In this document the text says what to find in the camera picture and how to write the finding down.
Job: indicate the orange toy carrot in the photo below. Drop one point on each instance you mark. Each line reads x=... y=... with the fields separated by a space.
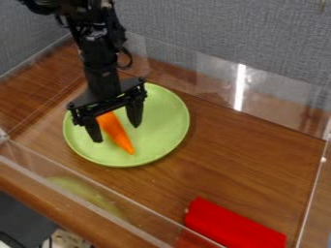
x=111 y=125

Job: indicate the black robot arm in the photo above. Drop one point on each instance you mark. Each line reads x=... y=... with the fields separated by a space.
x=99 y=36

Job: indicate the red cloth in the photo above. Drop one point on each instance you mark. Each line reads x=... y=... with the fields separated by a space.
x=228 y=228

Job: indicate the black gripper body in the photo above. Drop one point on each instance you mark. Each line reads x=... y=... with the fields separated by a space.
x=107 y=93

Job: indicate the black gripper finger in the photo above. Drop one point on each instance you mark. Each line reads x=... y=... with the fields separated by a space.
x=135 y=112
x=92 y=128

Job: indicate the clear acrylic enclosure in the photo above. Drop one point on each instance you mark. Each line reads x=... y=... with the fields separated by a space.
x=255 y=155

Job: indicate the light green plate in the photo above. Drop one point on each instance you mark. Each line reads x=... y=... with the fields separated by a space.
x=155 y=139

